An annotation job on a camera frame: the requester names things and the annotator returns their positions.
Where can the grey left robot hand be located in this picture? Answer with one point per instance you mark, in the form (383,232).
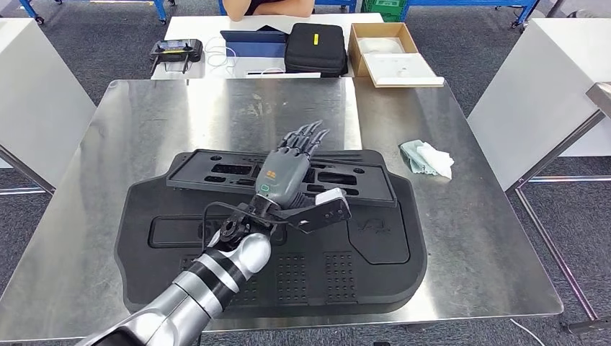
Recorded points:
(284,176)

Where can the long black perforated panel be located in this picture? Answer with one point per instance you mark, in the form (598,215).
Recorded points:
(377,188)

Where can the person's left forearm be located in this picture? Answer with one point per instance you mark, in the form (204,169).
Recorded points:
(291,9)

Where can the person's right forearm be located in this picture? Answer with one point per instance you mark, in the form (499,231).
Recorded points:
(234,12)

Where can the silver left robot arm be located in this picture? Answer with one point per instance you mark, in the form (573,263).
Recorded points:
(191,298)

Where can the steel workbench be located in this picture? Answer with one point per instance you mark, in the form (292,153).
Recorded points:
(143,119)

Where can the blue metal shelf rack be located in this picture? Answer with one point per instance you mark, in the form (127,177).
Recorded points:
(160,9)

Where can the black zip case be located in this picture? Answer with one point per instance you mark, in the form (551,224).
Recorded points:
(315,57)

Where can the green cloth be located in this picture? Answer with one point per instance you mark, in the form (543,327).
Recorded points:
(410,157)

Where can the blue tablet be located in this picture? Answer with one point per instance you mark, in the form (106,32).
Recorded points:
(253,48)

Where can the open cardboard box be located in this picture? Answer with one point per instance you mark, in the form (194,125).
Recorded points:
(354,52)

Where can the white tissue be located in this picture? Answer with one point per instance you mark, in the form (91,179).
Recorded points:
(436,160)

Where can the flat white box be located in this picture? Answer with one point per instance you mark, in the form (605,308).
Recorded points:
(401,69)

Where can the white round item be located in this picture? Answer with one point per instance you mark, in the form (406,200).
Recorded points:
(382,45)

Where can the black remote controller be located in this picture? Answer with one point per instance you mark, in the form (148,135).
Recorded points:
(176,50)

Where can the large black foam tray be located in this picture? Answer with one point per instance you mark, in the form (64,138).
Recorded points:
(143,267)

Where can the person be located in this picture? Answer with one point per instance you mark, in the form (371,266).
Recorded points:
(258,5)

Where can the white desk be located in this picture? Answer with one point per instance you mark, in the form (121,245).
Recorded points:
(200,24)

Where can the green plastic crate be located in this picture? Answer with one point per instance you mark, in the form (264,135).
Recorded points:
(384,12)

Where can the white side table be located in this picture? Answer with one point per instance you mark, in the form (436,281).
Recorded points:
(38,95)
(539,86)

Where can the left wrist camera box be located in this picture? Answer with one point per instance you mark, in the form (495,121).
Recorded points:
(329,197)

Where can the steel side table frame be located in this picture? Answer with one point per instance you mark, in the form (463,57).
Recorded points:
(599,95)

